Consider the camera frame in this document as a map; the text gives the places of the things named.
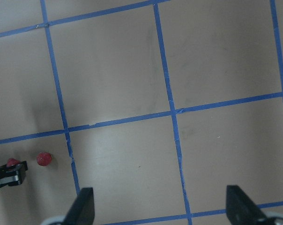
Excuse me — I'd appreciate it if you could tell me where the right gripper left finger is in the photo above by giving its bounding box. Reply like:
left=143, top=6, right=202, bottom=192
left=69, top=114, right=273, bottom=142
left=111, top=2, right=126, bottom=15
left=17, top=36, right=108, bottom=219
left=61, top=187, right=95, bottom=225

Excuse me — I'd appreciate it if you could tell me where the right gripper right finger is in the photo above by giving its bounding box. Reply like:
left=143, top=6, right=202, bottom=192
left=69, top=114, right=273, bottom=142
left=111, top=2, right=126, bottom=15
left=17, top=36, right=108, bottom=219
left=226, top=185, right=267, bottom=225

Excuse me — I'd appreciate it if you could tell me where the plain red strawberry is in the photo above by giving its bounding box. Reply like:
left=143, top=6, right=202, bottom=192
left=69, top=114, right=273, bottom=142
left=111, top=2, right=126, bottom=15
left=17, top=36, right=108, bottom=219
left=36, top=152, right=52, bottom=166

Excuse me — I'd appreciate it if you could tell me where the strawberry with green leaves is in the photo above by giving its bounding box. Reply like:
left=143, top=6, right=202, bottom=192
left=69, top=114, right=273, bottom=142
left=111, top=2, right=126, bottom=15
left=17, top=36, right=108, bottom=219
left=6, top=158, right=20, bottom=167

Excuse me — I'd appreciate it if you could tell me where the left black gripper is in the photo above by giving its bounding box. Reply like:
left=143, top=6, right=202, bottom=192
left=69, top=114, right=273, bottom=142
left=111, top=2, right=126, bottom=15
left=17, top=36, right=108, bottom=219
left=0, top=161, right=28, bottom=188

